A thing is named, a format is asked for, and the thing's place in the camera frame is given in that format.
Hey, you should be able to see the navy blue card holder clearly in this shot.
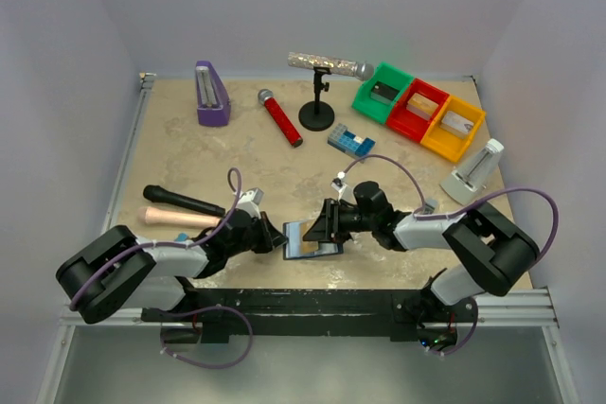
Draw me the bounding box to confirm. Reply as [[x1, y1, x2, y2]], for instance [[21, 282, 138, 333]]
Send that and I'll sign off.
[[283, 220, 344, 260]]

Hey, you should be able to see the gold VIP card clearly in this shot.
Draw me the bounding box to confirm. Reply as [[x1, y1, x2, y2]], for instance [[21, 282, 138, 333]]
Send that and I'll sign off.
[[300, 240, 320, 255]]

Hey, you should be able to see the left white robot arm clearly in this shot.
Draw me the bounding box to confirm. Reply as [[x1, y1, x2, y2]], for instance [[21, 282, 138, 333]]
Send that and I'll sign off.
[[56, 209, 288, 325]]

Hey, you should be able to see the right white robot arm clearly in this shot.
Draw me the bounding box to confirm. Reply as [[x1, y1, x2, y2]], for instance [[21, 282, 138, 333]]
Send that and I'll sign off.
[[301, 181, 540, 306]]

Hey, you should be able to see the dark card in green bin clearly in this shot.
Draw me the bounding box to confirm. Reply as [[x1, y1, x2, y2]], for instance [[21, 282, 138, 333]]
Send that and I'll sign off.
[[369, 82, 400, 105]]

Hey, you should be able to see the gold card in red bin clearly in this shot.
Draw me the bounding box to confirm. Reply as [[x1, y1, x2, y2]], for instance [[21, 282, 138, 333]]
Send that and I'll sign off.
[[406, 94, 438, 120]]

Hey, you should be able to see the white card in yellow bin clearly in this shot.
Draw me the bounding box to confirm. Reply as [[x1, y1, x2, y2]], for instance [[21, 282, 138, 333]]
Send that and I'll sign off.
[[440, 111, 474, 138]]

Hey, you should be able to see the blue toy brick block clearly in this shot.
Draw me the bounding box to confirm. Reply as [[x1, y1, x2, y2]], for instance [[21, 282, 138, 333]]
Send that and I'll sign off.
[[327, 123, 376, 159]]

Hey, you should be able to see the pink microphone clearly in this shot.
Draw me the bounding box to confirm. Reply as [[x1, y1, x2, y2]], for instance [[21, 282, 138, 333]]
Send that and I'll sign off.
[[137, 206, 222, 229]]

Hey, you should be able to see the black microphone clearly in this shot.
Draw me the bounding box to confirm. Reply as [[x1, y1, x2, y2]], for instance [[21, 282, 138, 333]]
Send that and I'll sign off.
[[143, 184, 226, 218]]

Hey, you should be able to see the black microphone stand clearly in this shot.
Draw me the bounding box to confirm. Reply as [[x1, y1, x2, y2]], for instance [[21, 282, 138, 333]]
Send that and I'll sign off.
[[298, 66, 335, 132]]

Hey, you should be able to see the white metronome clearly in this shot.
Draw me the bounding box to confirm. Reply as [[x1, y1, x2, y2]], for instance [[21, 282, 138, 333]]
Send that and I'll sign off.
[[440, 139, 504, 205]]

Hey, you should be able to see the green plastic bin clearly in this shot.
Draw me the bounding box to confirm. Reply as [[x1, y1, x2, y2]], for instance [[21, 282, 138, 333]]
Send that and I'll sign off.
[[352, 62, 415, 124]]

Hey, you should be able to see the red plastic bin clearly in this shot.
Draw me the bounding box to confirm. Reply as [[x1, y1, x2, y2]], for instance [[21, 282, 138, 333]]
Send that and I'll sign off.
[[386, 79, 449, 143]]

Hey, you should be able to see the yellow plastic bin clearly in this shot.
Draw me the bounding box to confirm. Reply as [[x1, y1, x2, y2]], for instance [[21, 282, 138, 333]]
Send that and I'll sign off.
[[420, 95, 486, 163]]

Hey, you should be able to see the purple metronome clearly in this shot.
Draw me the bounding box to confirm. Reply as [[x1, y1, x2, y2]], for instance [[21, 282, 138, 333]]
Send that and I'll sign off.
[[195, 61, 231, 128]]

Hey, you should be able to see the red glitter microphone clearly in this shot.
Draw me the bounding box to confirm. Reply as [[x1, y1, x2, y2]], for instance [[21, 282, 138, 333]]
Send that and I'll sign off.
[[258, 89, 303, 148]]

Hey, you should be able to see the silver glitter microphone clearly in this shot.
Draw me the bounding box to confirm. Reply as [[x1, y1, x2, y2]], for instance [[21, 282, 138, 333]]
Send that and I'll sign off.
[[287, 52, 375, 81]]

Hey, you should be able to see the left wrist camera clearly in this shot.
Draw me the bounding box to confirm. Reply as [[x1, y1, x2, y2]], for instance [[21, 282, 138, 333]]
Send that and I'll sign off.
[[236, 187, 264, 219]]

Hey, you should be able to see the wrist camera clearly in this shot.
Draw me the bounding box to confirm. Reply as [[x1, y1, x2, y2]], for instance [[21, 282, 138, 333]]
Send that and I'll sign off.
[[236, 187, 264, 219], [330, 171, 350, 202]]

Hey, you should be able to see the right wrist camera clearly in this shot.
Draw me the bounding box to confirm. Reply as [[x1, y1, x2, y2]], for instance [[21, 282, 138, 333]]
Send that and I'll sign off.
[[330, 171, 350, 202]]

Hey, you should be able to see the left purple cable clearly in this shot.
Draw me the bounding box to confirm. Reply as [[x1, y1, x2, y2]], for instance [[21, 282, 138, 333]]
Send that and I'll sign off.
[[68, 167, 257, 369]]

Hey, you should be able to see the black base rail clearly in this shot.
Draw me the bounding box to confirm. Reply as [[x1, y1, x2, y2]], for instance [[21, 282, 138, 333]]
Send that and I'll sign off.
[[142, 289, 477, 345]]

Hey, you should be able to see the aluminium frame rail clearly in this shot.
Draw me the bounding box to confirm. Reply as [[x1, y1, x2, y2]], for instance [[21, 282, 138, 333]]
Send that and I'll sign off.
[[35, 73, 157, 404]]

